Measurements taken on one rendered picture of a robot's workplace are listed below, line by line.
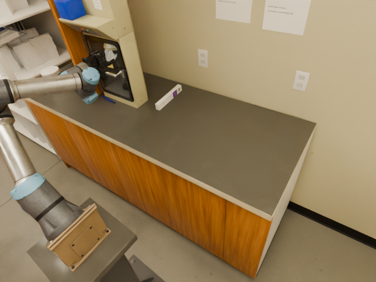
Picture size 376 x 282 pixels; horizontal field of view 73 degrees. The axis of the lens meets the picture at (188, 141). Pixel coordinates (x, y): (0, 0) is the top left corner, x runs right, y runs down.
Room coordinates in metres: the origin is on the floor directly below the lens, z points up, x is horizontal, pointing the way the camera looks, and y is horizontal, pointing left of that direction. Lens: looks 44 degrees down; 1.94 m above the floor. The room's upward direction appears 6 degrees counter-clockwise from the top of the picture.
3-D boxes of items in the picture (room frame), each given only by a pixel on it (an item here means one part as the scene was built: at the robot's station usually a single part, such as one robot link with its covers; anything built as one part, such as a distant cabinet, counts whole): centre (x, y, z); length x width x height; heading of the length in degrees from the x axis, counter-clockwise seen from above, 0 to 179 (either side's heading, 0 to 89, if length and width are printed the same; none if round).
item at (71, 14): (1.52, 0.55, 1.56); 0.10 x 0.10 x 0.09; 52
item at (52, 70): (1.80, 0.96, 1.02); 0.13 x 0.13 x 0.15
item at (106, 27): (1.46, 0.48, 1.46); 0.32 x 0.12 x 0.10; 52
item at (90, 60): (1.31, 0.45, 1.34); 0.12 x 0.08 x 0.09; 142
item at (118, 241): (0.51, 0.48, 0.92); 0.32 x 0.32 x 0.04; 48
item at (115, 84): (1.50, 0.44, 1.19); 0.30 x 0.01 x 0.40; 52
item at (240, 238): (1.45, 0.26, 0.45); 2.05 x 0.67 x 0.90; 52
